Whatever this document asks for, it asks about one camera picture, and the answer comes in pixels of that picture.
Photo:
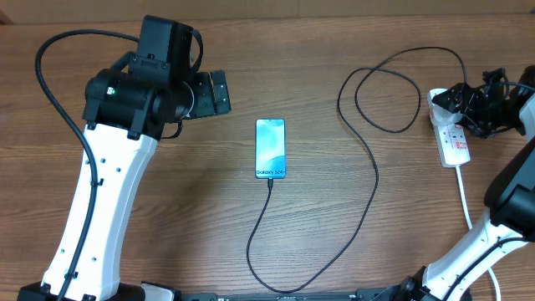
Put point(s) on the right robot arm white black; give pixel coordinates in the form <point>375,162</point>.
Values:
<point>507,222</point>

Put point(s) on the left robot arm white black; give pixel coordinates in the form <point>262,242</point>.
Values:
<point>127,107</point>

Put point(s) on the white power strip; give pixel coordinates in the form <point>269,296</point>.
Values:
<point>450,140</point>

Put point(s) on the smartphone with light blue screen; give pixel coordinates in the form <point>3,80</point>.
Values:
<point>270,149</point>

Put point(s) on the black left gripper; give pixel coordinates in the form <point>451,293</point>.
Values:
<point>206,104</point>

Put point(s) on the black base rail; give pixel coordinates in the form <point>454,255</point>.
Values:
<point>362,294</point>

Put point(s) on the white USB charger plug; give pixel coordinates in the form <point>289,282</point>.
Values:
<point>443,117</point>

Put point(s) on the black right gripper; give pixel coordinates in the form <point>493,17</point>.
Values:
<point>471,95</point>

